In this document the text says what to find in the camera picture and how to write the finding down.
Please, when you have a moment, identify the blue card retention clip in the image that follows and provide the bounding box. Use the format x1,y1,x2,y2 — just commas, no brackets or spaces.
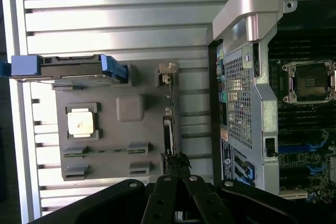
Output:
245,161,256,183

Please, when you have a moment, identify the grey parts rack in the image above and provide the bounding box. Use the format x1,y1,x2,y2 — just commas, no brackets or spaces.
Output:
51,58,186,183

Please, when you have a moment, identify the white expansion slot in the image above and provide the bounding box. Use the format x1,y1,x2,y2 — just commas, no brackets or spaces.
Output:
278,190,308,200

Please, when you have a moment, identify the blue expansion slot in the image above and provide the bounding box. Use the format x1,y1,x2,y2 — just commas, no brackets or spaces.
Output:
278,143,320,154

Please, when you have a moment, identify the silver CPU chip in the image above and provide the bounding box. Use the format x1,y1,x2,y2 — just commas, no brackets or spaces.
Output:
67,110,95,138

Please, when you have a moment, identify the open grey PC case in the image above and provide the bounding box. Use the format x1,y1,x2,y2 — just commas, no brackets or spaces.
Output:
207,0,336,205

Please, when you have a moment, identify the green motherboard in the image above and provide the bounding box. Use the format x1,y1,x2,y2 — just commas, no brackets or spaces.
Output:
269,37,336,201

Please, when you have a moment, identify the CPU socket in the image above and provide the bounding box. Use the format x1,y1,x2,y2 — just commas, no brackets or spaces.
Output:
281,60,336,104

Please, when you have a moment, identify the hard disk in blue carrier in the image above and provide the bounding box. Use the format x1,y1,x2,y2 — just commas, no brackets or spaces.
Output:
0,54,133,88

